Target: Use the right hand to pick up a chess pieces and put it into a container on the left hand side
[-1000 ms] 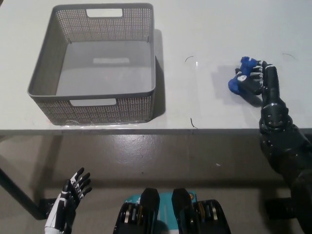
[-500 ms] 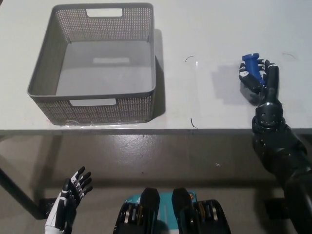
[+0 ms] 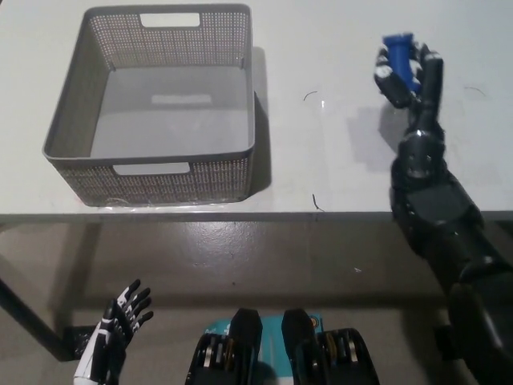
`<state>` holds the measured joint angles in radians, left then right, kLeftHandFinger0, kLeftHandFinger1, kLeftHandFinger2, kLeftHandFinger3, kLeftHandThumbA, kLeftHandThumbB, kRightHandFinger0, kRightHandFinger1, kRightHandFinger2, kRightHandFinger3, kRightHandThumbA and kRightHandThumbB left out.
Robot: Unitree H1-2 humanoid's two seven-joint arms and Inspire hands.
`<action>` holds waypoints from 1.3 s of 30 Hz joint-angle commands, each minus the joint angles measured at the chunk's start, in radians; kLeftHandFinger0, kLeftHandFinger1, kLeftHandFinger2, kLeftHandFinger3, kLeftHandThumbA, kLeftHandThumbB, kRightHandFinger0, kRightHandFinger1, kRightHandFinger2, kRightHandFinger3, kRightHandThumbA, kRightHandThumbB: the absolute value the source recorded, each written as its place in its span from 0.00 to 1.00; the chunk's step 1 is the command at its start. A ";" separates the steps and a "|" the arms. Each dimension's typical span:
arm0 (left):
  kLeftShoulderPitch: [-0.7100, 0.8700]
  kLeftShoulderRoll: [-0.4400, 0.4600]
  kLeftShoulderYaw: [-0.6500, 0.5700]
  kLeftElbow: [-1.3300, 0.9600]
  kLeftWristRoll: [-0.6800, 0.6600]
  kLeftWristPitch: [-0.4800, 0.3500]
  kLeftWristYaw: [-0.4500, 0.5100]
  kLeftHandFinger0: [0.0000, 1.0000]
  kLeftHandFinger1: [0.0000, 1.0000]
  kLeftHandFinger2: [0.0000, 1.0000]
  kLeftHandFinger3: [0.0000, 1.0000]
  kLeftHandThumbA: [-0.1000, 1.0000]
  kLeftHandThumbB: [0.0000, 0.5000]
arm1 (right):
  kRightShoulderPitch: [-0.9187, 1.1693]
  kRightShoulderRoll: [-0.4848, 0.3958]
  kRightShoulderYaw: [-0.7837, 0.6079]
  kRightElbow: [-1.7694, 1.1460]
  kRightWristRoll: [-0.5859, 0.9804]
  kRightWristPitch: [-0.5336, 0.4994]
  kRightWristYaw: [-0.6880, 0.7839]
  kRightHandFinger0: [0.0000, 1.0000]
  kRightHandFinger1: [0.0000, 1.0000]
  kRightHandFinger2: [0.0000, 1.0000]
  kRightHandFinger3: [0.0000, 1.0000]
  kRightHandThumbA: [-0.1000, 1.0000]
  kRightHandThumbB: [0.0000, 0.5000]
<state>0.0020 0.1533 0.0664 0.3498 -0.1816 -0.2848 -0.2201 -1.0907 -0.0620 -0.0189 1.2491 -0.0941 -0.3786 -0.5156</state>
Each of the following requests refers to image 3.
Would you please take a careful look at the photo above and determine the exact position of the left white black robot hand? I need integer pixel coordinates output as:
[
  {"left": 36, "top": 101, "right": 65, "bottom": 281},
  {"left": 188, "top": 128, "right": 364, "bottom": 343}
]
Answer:
[{"left": 73, "top": 278, "right": 155, "bottom": 382}]

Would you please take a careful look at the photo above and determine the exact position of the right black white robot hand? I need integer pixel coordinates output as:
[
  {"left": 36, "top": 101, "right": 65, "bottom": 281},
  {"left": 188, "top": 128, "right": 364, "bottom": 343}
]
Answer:
[{"left": 372, "top": 38, "right": 446, "bottom": 133}]

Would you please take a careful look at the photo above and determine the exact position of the blue rook chess piece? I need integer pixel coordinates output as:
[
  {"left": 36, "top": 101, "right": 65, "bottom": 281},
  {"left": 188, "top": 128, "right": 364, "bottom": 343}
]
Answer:
[{"left": 382, "top": 32, "right": 421, "bottom": 91}]

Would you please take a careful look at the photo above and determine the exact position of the black teal robot body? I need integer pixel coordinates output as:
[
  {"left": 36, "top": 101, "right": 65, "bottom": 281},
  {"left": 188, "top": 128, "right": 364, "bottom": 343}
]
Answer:
[{"left": 184, "top": 306, "right": 381, "bottom": 385}]

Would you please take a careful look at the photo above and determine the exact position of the grey perforated plastic basket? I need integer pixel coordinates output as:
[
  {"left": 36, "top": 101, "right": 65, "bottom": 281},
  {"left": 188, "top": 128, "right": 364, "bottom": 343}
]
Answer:
[{"left": 41, "top": 3, "right": 257, "bottom": 207}]

